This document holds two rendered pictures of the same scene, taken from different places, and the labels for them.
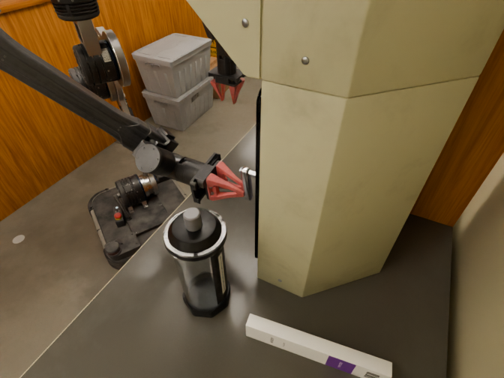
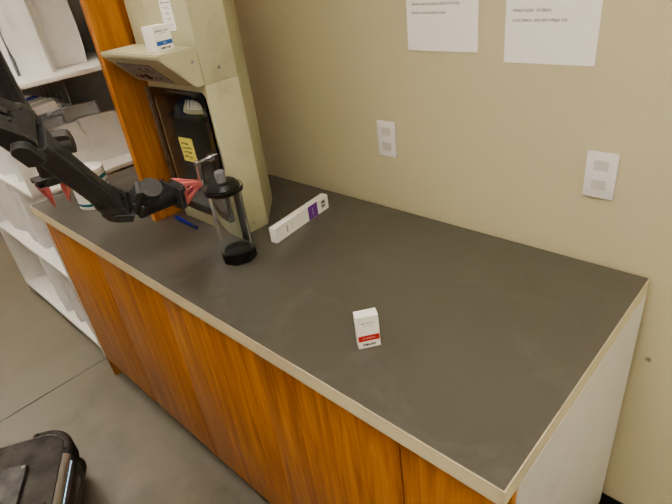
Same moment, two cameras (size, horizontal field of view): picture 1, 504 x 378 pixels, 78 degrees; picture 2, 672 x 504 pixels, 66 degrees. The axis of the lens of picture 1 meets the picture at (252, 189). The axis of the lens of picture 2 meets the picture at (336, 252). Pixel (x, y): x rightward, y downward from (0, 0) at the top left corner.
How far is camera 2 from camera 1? 1.31 m
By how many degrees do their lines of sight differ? 56
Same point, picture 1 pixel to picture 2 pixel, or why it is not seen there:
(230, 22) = (186, 64)
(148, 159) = (152, 186)
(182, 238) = (228, 183)
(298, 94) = (221, 83)
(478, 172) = not seen: hidden behind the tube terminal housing
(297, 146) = (229, 110)
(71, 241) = not seen: outside the picture
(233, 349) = (282, 247)
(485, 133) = not seen: hidden behind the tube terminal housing
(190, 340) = (266, 262)
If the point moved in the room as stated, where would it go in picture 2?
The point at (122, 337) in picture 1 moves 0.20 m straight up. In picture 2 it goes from (244, 290) to (227, 223)
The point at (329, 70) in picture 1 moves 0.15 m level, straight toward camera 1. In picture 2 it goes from (228, 67) to (271, 66)
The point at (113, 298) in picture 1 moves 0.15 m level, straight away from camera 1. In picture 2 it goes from (208, 298) to (150, 318)
